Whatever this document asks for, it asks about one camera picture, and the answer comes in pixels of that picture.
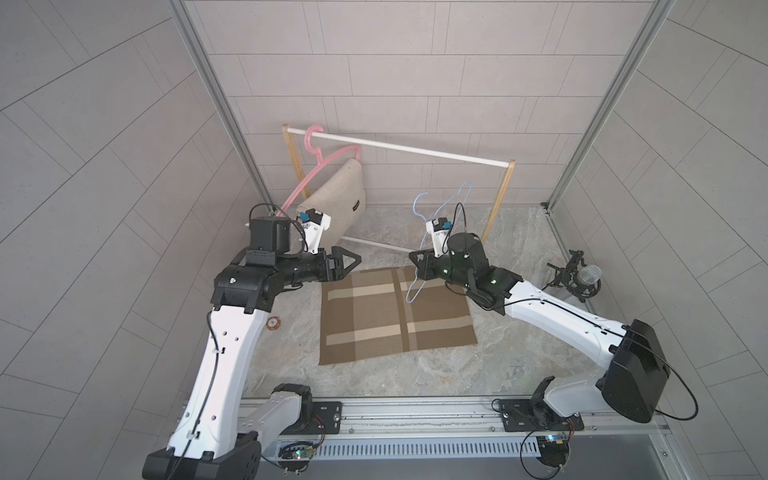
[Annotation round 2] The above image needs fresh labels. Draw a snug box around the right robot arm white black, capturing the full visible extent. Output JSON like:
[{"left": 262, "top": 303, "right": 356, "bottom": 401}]
[{"left": 409, "top": 233, "right": 672, "bottom": 430}]

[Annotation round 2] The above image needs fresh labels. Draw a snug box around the brown striped scarf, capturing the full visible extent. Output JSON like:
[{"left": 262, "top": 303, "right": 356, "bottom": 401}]
[{"left": 319, "top": 267, "right": 477, "bottom": 365}]

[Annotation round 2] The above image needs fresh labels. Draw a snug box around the right circuit board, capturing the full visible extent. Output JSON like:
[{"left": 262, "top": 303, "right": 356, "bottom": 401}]
[{"left": 536, "top": 435, "right": 570, "bottom": 469}]

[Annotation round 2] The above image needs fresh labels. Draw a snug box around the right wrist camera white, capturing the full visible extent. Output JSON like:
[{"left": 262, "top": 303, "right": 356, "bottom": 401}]
[{"left": 426, "top": 217, "right": 453, "bottom": 258}]

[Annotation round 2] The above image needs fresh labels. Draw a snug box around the left aluminium corner post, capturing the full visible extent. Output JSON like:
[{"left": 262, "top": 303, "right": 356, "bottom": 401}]
[{"left": 167, "top": 0, "right": 273, "bottom": 203}]

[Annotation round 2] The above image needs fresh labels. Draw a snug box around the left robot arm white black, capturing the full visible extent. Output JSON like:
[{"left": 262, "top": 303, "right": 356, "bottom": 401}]
[{"left": 142, "top": 209, "right": 361, "bottom": 479}]

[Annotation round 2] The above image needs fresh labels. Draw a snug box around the wooden clothes rack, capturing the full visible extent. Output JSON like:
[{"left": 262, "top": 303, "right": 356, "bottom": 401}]
[{"left": 314, "top": 132, "right": 516, "bottom": 242}]

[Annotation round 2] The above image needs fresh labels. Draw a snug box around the gold chess piece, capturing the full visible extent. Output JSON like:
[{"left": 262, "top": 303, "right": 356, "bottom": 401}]
[{"left": 266, "top": 316, "right": 281, "bottom": 331}]

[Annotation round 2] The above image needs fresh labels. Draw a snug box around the light blue wire hanger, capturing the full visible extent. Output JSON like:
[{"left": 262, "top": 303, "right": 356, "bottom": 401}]
[{"left": 405, "top": 182, "right": 474, "bottom": 305}]

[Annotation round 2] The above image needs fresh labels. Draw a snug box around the pink plastic hanger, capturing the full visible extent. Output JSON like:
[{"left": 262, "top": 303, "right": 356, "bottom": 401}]
[{"left": 282, "top": 124, "right": 362, "bottom": 216}]

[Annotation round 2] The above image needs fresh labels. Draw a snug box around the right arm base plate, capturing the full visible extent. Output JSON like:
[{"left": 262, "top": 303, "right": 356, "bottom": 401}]
[{"left": 491, "top": 398, "right": 584, "bottom": 433}]

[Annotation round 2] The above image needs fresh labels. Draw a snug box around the left circuit board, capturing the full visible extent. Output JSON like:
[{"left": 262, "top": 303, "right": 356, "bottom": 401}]
[{"left": 276, "top": 441, "right": 318, "bottom": 475}]

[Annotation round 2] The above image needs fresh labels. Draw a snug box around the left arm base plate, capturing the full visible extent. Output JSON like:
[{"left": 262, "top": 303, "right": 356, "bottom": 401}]
[{"left": 282, "top": 401, "right": 343, "bottom": 436}]

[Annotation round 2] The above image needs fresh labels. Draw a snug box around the aluminium corner post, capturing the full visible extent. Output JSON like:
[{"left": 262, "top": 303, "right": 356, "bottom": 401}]
[
  {"left": 167, "top": 0, "right": 273, "bottom": 203},
  {"left": 542, "top": 0, "right": 676, "bottom": 214}
]

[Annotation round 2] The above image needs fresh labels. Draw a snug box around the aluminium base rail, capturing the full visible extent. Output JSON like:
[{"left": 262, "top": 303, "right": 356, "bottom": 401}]
[{"left": 279, "top": 396, "right": 670, "bottom": 446}]

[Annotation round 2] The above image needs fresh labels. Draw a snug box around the beige scarf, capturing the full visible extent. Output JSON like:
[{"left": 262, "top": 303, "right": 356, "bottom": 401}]
[{"left": 297, "top": 159, "right": 366, "bottom": 250}]

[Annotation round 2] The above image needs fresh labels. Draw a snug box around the right aluminium corner post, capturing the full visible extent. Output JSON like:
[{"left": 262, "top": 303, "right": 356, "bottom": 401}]
[{"left": 542, "top": 0, "right": 676, "bottom": 214}]

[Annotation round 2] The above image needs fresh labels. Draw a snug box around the circuit board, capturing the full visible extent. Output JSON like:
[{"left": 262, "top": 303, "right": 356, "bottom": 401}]
[
  {"left": 536, "top": 435, "right": 570, "bottom": 469},
  {"left": 276, "top": 441, "right": 318, "bottom": 475}
]

